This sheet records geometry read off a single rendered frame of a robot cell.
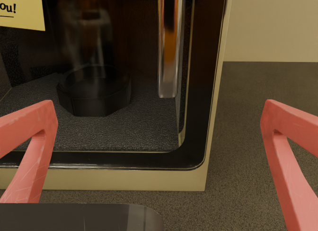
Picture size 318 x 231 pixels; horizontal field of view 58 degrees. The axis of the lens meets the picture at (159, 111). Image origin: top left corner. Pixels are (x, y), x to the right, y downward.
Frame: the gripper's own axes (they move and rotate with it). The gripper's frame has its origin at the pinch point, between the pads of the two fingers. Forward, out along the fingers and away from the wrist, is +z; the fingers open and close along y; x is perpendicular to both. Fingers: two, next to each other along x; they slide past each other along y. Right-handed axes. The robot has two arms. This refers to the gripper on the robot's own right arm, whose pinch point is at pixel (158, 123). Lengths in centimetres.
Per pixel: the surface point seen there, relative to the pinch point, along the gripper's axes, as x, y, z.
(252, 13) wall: 13, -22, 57
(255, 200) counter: 22.4, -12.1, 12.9
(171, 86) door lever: 3.2, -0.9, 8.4
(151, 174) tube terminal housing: 19.3, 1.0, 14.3
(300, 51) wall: 22, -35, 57
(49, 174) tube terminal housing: 19.4, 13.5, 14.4
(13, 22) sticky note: 0.2, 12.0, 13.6
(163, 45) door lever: 0.0, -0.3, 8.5
